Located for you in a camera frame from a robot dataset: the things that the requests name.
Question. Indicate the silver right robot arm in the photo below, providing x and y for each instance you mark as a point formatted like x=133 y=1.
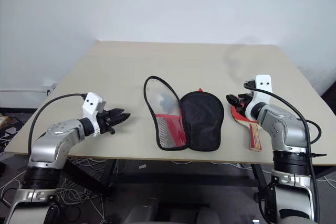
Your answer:
x=286 y=132

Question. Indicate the white wall socket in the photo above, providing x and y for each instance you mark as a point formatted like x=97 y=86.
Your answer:
x=50 y=87

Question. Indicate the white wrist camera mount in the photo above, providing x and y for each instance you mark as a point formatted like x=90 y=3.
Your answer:
x=263 y=95
x=90 y=106

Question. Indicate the black mesh paddle case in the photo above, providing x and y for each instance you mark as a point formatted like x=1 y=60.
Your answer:
x=202 y=121

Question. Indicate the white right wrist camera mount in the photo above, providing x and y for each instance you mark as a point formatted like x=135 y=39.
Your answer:
x=263 y=95

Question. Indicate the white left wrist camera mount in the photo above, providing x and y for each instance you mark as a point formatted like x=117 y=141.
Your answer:
x=90 y=106

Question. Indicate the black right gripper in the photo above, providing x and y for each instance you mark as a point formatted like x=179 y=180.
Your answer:
x=245 y=100

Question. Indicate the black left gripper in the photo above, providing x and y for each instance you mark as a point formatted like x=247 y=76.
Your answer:
x=106 y=121

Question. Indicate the red table tennis paddle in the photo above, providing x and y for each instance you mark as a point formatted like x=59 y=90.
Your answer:
x=254 y=134

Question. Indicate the dark furniture piece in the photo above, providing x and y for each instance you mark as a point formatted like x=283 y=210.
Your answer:
x=329 y=100

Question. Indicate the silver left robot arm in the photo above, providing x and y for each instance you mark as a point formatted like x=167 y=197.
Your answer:
x=47 y=148

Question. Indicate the black metal table frame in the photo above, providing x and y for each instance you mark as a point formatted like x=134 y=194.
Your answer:
x=183 y=179

